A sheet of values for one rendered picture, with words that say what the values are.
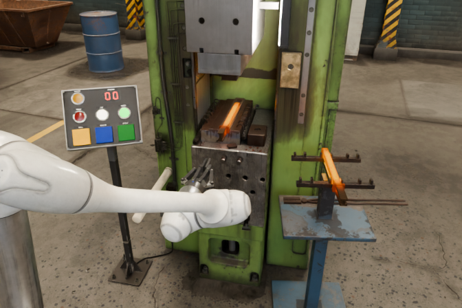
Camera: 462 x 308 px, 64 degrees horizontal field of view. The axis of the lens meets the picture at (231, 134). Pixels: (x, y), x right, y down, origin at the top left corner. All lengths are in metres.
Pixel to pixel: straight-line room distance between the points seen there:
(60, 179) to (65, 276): 1.85
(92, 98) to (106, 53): 4.49
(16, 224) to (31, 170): 0.25
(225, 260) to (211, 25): 1.33
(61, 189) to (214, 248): 1.57
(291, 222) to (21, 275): 1.11
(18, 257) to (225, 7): 1.17
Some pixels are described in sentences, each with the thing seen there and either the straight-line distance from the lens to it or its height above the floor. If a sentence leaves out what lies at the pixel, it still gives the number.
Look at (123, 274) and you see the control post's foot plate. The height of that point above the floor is 0.01.
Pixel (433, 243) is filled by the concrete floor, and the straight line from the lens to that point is 2.94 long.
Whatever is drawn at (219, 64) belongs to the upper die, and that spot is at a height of 1.31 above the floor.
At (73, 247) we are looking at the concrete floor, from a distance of 2.78.
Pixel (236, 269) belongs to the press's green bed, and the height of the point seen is 0.12.
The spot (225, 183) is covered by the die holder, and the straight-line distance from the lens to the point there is 1.88.
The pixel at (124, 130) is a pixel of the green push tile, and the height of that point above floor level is 1.02.
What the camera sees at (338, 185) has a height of 0.95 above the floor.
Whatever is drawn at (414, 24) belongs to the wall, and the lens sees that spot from 7.62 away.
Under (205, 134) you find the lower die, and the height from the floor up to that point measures 0.96.
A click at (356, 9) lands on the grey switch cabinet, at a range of 6.90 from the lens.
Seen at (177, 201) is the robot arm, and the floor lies 1.18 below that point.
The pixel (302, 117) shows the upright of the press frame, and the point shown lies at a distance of 1.88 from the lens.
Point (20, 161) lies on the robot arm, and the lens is 0.75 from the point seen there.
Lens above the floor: 1.78
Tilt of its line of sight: 27 degrees down
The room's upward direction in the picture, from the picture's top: straight up
